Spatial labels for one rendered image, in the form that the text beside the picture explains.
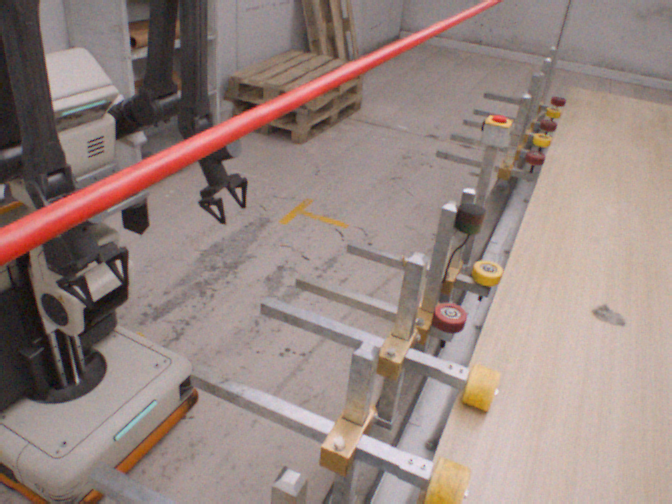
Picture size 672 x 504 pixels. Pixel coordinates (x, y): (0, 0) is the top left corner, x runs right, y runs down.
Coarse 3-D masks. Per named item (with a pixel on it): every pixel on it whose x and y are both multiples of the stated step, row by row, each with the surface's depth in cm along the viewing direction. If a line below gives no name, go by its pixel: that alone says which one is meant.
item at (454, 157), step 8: (440, 152) 246; (448, 152) 246; (456, 160) 245; (464, 160) 243; (472, 160) 242; (480, 160) 242; (496, 168) 239; (512, 168) 237; (512, 176) 237; (520, 176) 236; (528, 176) 234
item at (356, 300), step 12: (300, 276) 149; (300, 288) 149; (312, 288) 147; (324, 288) 145; (336, 288) 146; (336, 300) 145; (348, 300) 144; (360, 300) 142; (372, 300) 143; (372, 312) 142; (384, 312) 140; (396, 312) 139; (432, 324) 136; (432, 336) 137; (444, 336) 136
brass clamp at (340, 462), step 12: (372, 408) 99; (336, 420) 95; (348, 420) 95; (372, 420) 98; (336, 432) 93; (348, 432) 93; (360, 432) 93; (324, 444) 90; (348, 444) 91; (324, 456) 91; (336, 456) 89; (348, 456) 89; (336, 468) 91; (348, 468) 91
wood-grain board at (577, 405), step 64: (576, 128) 267; (640, 128) 277; (576, 192) 202; (640, 192) 208; (512, 256) 160; (576, 256) 163; (640, 256) 166; (512, 320) 134; (576, 320) 136; (640, 320) 138; (512, 384) 115; (576, 384) 117; (640, 384) 119; (448, 448) 100; (512, 448) 101; (576, 448) 103; (640, 448) 104
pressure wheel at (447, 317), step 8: (440, 304) 136; (448, 304) 136; (440, 312) 133; (448, 312) 133; (456, 312) 134; (464, 312) 134; (432, 320) 135; (440, 320) 132; (448, 320) 131; (456, 320) 131; (464, 320) 132; (440, 328) 132; (448, 328) 131; (456, 328) 131; (440, 344) 139
